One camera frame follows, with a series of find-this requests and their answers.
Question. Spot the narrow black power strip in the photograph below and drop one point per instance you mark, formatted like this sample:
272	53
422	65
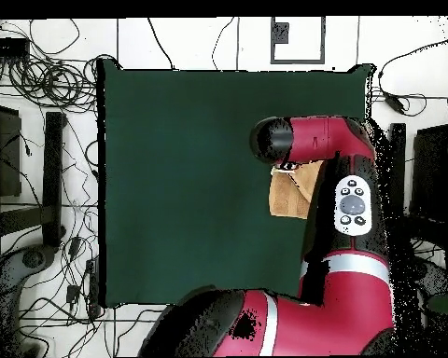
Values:
94	287

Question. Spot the orange terry towel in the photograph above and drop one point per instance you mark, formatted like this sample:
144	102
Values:
287	197

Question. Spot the grey square frame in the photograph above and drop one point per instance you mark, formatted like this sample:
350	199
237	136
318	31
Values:
280	33

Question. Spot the black rectangular box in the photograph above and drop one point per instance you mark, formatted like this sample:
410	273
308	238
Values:
7	47

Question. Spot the small black plug adapter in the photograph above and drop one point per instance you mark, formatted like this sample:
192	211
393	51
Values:
72	294

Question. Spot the dark green table cloth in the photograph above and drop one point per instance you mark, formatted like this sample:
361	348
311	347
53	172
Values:
171	167

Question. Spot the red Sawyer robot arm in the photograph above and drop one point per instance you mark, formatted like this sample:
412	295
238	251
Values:
321	138

